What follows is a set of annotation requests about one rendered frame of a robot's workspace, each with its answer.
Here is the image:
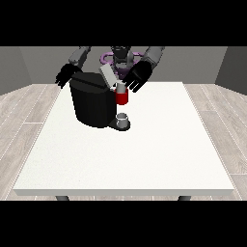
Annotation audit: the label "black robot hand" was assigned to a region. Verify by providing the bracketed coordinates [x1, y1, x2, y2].
[122, 60, 153, 94]
[54, 63, 83, 90]

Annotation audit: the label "small grey coffee pod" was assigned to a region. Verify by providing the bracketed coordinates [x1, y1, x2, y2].
[115, 82, 126, 95]

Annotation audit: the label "red pod holder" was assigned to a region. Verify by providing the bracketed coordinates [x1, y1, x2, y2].
[115, 88, 129, 106]

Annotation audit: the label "pale grey machine lid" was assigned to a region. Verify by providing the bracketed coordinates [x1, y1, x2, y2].
[98, 63, 120, 89]

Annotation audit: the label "black coffee machine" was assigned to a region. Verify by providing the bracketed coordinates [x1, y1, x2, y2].
[69, 71, 131, 132]

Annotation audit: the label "grey robot trunk purple rings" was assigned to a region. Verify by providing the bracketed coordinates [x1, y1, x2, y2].
[99, 46, 143, 79]

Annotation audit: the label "small grey cup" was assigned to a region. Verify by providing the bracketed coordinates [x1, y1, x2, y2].
[116, 112, 130, 128]

